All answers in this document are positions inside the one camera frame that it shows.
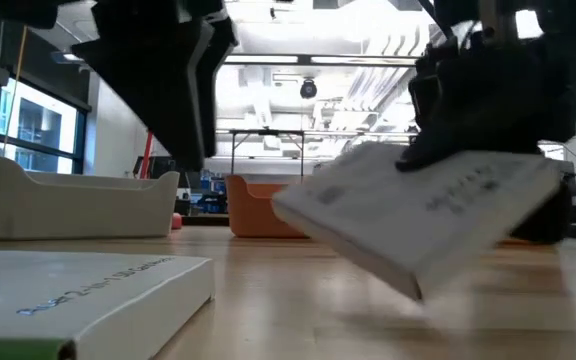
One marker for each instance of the round black ceiling camera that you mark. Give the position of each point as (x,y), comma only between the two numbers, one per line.
(308,89)

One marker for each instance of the blue framed window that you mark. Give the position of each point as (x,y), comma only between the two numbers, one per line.
(38,125)

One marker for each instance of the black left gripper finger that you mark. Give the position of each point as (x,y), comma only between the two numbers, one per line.
(153,65)
(218,45)

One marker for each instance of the long ceiling light strip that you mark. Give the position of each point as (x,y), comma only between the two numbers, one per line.
(268,59)

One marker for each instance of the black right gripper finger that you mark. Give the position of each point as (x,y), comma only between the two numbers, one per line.
(430,152)

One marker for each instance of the blue storage crates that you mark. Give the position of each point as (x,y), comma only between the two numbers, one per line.
(213,195)

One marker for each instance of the white card reader box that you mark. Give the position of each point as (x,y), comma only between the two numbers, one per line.
(418,225)
(68,300)

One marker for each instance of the red-orange plastic bin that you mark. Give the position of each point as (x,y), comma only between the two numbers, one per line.
(253,210)

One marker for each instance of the grey plastic bin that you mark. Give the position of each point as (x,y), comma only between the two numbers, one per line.
(78,210)

